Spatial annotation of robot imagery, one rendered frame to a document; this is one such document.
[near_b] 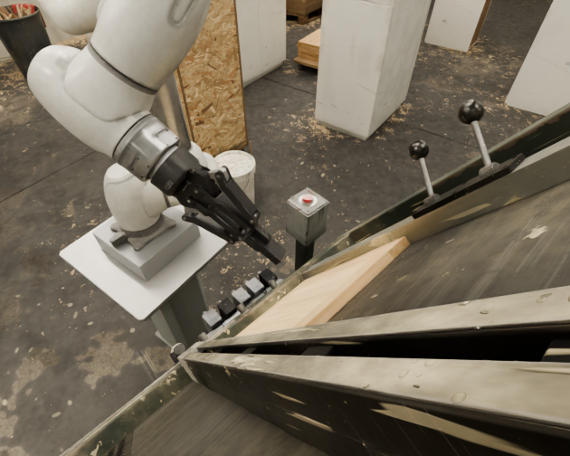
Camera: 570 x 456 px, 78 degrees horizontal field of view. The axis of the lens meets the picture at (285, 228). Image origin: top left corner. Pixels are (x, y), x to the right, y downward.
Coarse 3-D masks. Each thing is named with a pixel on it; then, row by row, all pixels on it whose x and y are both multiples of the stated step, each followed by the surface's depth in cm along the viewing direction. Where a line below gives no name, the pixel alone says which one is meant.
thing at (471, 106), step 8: (464, 104) 55; (472, 104) 54; (480, 104) 55; (464, 112) 55; (472, 112) 54; (480, 112) 55; (464, 120) 56; (472, 120) 55; (472, 128) 55; (480, 136) 54; (480, 144) 54; (480, 152) 54; (488, 152) 54; (488, 160) 53; (488, 168) 53; (496, 168) 52; (480, 176) 54
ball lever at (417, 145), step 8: (416, 144) 65; (424, 144) 65; (408, 152) 67; (416, 152) 65; (424, 152) 65; (424, 168) 65; (424, 176) 65; (432, 192) 64; (424, 200) 64; (432, 200) 63
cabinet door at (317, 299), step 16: (400, 240) 69; (368, 256) 76; (384, 256) 67; (336, 272) 85; (352, 272) 73; (368, 272) 64; (304, 288) 99; (320, 288) 81; (336, 288) 70; (352, 288) 62; (288, 304) 91; (304, 304) 76; (320, 304) 64; (336, 304) 60; (256, 320) 101; (272, 320) 84; (288, 320) 72; (304, 320) 60; (320, 320) 58; (240, 336) 95
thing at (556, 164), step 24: (528, 168) 47; (552, 168) 45; (480, 192) 53; (504, 192) 51; (528, 192) 48; (432, 216) 62; (456, 216) 59; (384, 240) 75; (408, 240) 70; (336, 264) 94
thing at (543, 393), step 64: (384, 320) 20; (448, 320) 15; (512, 320) 12; (256, 384) 31; (320, 384) 19; (384, 384) 14; (448, 384) 12; (512, 384) 10; (320, 448) 26; (384, 448) 16; (448, 448) 12; (512, 448) 9
